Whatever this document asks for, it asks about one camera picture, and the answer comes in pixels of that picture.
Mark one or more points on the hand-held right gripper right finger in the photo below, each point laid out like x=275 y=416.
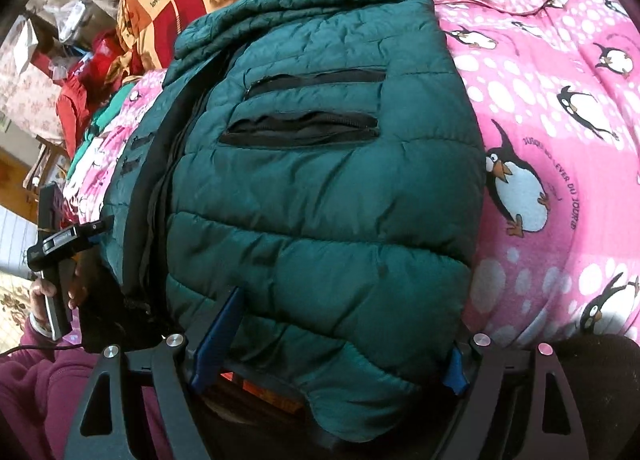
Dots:
x=455 y=373

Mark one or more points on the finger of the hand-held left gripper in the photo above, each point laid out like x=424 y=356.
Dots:
x=102 y=226

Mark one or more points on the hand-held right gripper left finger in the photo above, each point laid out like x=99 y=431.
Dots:
x=218 y=336

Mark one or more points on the green quilted puffer jacket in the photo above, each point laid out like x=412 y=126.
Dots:
x=320 y=180

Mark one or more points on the person's left forearm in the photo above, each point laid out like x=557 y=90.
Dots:
x=60 y=390

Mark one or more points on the red clothes pile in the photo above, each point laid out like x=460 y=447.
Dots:
x=85 y=85

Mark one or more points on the person's left hand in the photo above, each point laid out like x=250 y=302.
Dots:
x=79 y=285

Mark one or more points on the wooden chair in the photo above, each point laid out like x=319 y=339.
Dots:
x=47 y=165

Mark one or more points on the green white garment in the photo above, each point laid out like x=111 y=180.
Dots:
x=95 y=135

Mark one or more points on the white plastic bag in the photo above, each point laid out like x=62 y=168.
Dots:
x=70 y=20

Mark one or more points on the pink penguin print blanket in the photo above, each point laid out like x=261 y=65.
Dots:
x=550 y=150

